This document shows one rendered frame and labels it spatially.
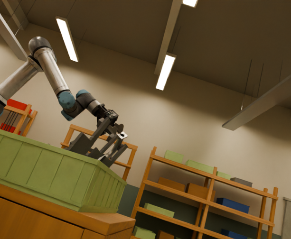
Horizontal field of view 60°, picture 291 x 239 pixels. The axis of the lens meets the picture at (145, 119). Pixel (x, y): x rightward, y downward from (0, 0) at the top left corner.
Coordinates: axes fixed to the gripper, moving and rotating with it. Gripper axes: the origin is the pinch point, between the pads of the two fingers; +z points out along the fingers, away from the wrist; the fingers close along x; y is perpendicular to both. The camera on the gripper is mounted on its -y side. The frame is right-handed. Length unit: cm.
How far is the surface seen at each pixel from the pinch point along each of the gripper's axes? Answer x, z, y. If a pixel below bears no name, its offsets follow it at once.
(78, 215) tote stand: -54, 25, 13
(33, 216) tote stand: -61, 15, 6
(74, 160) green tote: -46, 11, 20
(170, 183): 342, 8, -296
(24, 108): 207, -342, -332
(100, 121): -25.1, 0.4, 20.9
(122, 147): -1.8, 4.8, -2.7
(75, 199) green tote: -52, 21, 14
